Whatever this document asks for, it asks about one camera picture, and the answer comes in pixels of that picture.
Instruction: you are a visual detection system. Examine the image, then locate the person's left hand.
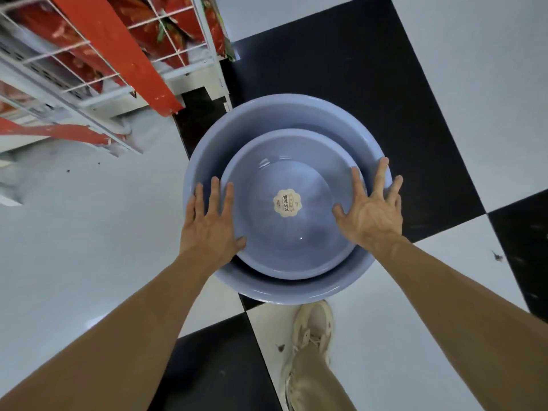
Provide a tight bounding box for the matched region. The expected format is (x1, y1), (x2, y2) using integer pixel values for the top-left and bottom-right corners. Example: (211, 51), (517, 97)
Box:
(179, 177), (247, 271)

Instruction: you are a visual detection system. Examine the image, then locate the person's right hand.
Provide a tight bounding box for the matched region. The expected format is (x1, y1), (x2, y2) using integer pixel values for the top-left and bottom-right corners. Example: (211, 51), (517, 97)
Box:
(332, 157), (404, 254)

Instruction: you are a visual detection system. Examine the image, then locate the small blue plastic basin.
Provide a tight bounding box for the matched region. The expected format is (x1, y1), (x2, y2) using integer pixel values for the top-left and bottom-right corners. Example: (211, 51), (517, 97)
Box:
(220, 128), (370, 281)

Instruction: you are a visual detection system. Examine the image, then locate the large blue plastic basin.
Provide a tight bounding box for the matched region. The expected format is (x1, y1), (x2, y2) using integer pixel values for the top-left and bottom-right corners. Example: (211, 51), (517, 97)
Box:
(183, 93), (393, 305)

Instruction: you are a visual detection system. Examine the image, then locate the person's left forearm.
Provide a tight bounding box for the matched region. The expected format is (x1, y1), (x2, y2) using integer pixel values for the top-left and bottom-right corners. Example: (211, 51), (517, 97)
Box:
(0, 251), (217, 411)

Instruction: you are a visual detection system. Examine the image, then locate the person's right forearm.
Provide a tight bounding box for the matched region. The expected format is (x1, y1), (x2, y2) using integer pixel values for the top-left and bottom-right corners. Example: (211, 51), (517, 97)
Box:
(364, 235), (548, 411)

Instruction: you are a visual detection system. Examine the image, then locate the cream flower-shaped sticker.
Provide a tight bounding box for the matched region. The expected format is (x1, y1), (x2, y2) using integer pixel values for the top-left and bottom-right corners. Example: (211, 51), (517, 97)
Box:
(273, 188), (303, 219)

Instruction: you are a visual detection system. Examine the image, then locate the beige sneaker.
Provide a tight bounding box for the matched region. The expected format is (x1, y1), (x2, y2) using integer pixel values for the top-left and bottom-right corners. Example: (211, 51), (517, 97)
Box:
(280, 300), (335, 411)

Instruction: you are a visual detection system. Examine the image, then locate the white metal shelf rack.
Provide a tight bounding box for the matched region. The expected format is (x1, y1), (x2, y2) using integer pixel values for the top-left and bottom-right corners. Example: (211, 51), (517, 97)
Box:
(0, 0), (234, 207)

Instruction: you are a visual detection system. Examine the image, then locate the person's beige trouser leg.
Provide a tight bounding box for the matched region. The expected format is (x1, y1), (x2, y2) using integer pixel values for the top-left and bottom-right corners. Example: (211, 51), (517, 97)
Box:
(290, 346), (358, 411)

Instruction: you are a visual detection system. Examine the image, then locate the wide red shelf strip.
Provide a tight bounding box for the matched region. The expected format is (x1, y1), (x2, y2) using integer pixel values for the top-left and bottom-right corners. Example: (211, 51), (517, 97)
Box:
(48, 0), (186, 118)

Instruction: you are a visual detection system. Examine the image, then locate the narrow red shelf strip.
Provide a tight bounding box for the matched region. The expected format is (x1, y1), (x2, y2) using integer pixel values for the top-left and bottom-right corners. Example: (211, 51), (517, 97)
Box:
(0, 117), (128, 146)

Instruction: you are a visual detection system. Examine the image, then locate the row of red snack packets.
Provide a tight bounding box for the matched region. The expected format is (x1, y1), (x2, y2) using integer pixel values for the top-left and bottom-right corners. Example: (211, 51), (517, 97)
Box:
(0, 0), (227, 115)

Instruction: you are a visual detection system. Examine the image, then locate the white wire shelf fence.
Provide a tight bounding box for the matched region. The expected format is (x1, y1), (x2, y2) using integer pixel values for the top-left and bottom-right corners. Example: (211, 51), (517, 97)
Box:
(0, 0), (217, 95)

